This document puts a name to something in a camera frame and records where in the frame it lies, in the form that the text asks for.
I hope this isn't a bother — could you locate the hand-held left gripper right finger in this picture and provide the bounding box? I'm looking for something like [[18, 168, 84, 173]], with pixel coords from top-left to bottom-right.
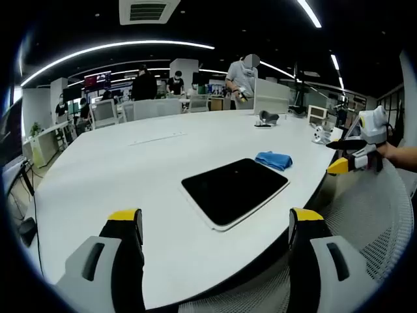
[[288, 207, 379, 313]]

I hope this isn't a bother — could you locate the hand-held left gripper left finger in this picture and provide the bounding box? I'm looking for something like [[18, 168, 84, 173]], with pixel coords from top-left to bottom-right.
[[53, 208, 146, 313]]

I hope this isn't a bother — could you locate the blue cleaning cloth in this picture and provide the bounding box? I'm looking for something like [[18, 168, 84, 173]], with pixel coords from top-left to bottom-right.
[[254, 151, 293, 171]]

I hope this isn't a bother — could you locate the spare white gripper device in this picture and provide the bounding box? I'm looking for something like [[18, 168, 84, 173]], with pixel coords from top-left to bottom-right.
[[311, 125, 334, 145]]

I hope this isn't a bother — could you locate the white framed box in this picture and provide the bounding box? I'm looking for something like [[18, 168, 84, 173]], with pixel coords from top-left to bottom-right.
[[307, 104, 328, 120]]

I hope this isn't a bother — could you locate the grey mesh office chair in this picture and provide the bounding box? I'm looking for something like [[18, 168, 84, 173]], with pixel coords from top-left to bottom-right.
[[177, 157, 414, 313]]

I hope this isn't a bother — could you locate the curved ceiling light strip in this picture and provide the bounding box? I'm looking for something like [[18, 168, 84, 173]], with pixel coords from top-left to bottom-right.
[[296, 0, 323, 29], [20, 40, 216, 87], [330, 53, 345, 89]]

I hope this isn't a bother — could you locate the black power adapter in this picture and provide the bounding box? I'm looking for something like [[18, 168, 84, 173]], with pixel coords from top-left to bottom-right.
[[18, 217, 38, 247]]

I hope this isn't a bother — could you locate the grey device on white base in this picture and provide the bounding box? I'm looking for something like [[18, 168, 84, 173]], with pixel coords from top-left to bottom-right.
[[254, 110, 280, 129]]

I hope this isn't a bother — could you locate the white desk partition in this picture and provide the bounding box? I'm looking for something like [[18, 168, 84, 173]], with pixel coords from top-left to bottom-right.
[[252, 79, 291, 115]]

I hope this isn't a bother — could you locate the white office desk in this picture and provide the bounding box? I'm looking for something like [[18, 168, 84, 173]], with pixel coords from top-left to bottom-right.
[[22, 123, 76, 168]]

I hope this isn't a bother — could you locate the dark monitor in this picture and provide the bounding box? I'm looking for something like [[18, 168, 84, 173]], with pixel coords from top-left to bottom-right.
[[0, 97, 24, 170]]

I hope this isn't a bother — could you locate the ceiling air vent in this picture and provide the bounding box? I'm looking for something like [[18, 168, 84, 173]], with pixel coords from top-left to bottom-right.
[[119, 0, 182, 26]]

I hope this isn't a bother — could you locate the thin black cable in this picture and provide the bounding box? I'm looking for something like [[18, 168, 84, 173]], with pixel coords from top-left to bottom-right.
[[19, 159, 46, 278]]

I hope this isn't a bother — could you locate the wall display screen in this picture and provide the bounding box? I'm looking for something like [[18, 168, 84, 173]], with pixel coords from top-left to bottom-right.
[[83, 73, 112, 89]]

